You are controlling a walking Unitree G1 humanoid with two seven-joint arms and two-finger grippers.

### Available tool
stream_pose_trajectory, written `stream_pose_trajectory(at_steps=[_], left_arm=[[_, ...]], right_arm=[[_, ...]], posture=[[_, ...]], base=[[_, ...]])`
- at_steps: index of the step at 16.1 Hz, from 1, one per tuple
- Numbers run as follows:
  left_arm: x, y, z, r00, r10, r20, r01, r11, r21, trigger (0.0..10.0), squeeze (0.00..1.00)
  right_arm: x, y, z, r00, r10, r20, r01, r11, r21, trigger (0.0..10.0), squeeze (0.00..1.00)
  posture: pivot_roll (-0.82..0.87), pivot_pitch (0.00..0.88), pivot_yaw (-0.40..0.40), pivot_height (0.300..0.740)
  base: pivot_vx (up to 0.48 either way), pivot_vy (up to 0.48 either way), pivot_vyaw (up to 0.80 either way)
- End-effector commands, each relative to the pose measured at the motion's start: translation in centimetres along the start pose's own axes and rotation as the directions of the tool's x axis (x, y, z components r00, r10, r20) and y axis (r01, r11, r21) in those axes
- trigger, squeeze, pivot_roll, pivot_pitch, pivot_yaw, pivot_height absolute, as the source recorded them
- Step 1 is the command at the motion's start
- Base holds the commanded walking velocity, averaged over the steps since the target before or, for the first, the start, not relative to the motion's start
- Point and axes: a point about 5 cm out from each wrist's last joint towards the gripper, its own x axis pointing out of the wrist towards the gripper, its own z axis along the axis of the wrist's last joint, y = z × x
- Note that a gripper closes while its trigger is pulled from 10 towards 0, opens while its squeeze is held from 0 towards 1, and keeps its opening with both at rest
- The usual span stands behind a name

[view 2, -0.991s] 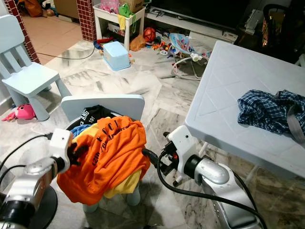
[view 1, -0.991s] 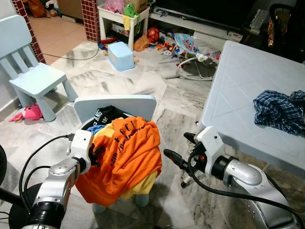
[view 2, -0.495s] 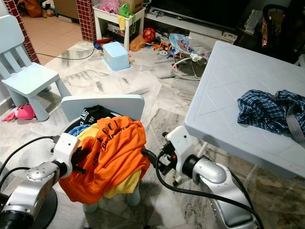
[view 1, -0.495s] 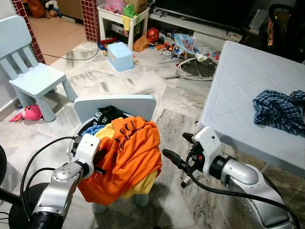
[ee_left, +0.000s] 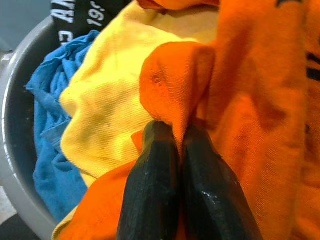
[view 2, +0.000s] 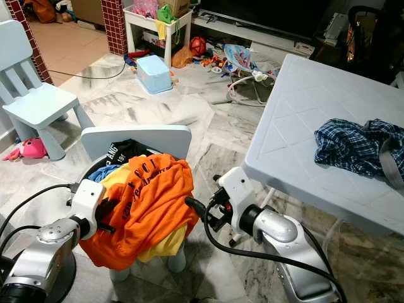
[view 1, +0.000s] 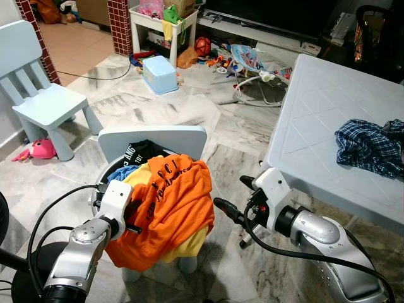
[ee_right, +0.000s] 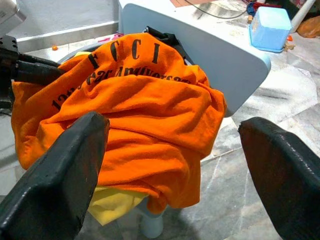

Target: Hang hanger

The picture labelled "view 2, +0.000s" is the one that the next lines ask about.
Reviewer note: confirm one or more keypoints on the red ball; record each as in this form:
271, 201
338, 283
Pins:
197, 45

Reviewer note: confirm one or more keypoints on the brown cardboard box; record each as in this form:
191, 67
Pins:
177, 6

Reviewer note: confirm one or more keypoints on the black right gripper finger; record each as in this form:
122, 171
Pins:
219, 180
199, 208

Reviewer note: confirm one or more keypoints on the black printed shirt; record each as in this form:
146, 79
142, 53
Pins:
123, 151

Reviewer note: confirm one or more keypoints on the white child's chair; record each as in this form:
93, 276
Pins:
139, 136

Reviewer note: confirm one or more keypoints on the orange t-shirt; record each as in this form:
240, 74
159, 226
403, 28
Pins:
151, 208

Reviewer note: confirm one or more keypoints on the orange bag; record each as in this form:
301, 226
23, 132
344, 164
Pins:
182, 58

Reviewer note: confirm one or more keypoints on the grey folding table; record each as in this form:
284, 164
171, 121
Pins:
297, 113

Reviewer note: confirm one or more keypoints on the small white shelf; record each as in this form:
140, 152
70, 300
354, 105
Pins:
158, 22

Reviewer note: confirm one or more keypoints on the yellow shirt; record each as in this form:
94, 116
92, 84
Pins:
170, 247

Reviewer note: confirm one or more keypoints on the light blue child's chair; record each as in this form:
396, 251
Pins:
31, 104

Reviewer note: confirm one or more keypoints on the red brick pillar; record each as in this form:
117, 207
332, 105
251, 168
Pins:
31, 38
113, 25

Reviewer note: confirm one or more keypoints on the light blue plastic box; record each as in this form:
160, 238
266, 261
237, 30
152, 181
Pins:
154, 74

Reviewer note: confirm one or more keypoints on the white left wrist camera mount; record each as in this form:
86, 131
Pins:
88, 199

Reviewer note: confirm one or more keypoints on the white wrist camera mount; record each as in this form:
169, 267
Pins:
237, 192
88, 199

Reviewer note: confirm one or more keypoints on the pink plush toy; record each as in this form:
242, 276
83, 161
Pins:
31, 148

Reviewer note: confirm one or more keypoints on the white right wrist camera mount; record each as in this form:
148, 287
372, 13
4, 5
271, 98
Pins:
237, 192

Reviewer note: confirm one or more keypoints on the colourful baby bouncer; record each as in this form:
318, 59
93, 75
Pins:
246, 63

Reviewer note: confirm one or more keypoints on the blue plaid shirt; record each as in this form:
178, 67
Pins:
353, 148

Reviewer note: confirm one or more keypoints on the black television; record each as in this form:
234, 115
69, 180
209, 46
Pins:
278, 12

